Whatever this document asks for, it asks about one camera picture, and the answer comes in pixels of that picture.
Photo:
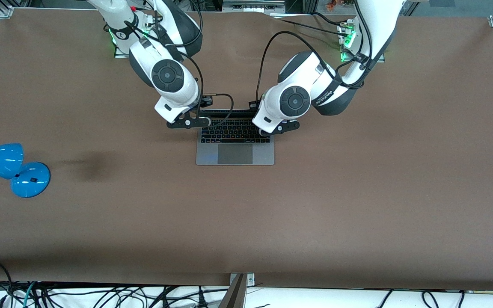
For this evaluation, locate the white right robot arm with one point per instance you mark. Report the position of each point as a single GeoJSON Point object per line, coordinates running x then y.
{"type": "Point", "coordinates": [167, 76]}

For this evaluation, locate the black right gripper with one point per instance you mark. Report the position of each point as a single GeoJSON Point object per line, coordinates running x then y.
{"type": "Point", "coordinates": [203, 104]}

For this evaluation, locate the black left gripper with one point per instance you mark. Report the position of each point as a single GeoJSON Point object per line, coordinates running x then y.
{"type": "Point", "coordinates": [253, 108]}

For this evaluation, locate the grey laptop with black keyboard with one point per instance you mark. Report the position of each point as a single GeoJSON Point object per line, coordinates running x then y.
{"type": "Point", "coordinates": [234, 155]}

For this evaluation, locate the blue desk lamp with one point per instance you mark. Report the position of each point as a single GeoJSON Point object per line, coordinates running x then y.
{"type": "Point", "coordinates": [30, 179]}

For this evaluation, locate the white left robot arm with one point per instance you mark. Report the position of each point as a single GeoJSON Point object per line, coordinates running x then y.
{"type": "Point", "coordinates": [294, 102]}

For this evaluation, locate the metal table edge bracket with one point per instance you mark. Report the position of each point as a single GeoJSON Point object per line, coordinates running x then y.
{"type": "Point", "coordinates": [250, 280]}

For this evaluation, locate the dark metal support beam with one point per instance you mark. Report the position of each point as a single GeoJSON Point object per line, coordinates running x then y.
{"type": "Point", "coordinates": [233, 298]}

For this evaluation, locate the grey metal equipment box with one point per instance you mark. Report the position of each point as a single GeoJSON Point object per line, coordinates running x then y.
{"type": "Point", "coordinates": [253, 6]}

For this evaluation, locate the orange background object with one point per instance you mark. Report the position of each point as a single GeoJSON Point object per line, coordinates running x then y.
{"type": "Point", "coordinates": [336, 4]}

